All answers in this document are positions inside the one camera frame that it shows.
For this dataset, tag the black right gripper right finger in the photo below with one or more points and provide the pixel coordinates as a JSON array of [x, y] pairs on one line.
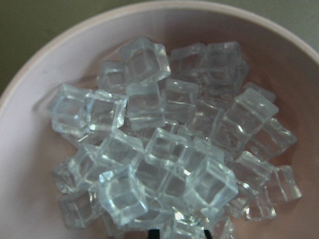
[[208, 234]]

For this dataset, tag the clear ice cubes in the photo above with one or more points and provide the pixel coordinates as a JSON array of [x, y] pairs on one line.
[[177, 141]]

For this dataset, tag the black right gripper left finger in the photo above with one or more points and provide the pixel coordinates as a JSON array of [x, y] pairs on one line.
[[154, 234]]

